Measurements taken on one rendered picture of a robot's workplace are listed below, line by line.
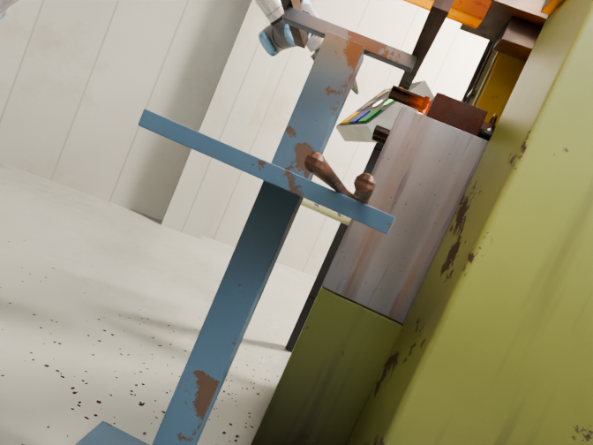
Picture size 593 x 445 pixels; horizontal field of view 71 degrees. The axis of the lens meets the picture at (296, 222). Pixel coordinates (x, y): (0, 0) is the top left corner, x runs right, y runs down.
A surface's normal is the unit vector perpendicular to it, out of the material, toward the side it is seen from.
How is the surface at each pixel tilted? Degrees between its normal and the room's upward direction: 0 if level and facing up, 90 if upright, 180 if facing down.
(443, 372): 90
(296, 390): 90
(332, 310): 90
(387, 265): 90
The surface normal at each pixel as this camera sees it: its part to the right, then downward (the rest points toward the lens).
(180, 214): 0.26, 0.20
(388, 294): -0.14, 0.03
